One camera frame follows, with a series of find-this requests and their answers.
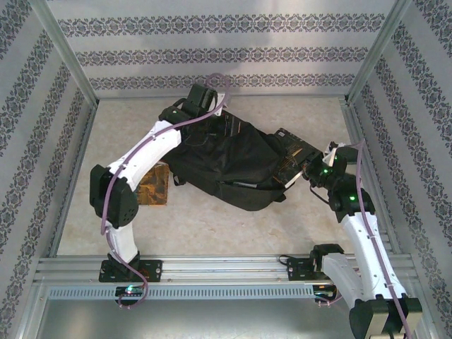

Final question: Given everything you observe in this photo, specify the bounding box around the black cover book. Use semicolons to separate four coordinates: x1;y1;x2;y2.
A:
272;127;324;188

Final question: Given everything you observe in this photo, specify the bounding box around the black backpack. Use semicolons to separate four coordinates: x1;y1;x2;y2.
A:
165;109;289;213

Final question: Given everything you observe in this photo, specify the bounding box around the brown gold cover book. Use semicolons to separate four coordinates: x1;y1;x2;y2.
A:
136;162;170;206

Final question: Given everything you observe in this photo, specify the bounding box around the grey metal sheet panel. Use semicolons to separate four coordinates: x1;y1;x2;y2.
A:
35;299;434;339

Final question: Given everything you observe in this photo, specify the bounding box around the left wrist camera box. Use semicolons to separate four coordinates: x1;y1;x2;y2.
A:
215;92;231;117

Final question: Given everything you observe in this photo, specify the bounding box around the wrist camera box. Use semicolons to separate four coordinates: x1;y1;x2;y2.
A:
323;141;349;166
215;92;231;117

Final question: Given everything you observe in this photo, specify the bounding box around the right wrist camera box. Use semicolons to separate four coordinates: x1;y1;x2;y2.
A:
323;141;349;166

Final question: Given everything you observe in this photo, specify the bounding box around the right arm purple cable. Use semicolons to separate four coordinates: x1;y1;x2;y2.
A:
316;138;412;339

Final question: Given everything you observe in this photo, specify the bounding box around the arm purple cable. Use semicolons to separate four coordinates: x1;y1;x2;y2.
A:
100;72;233;310
316;138;412;339

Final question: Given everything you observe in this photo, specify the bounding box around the aluminium side rail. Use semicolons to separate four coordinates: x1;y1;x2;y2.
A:
339;97;403;255
47;100;99;258

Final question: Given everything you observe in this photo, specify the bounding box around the aluminium back rail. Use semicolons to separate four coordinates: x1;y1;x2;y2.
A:
95;93;350;102

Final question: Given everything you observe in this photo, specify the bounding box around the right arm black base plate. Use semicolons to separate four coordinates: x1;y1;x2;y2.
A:
285;257;328;283

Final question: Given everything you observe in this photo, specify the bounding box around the aluminium mounting rail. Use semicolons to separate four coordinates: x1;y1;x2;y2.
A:
35;256;414;283

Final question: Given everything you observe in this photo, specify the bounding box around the aluminium frame post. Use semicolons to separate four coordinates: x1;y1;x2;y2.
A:
28;0;99;107
345;0;414;105

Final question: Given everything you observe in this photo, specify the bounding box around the slotted grey cable duct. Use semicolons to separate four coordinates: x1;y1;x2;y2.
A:
45;284;317;301

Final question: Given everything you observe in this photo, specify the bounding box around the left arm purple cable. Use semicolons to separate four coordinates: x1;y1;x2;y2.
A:
100;72;233;310

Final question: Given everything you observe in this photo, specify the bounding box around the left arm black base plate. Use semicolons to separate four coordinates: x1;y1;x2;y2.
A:
98;259;163;283

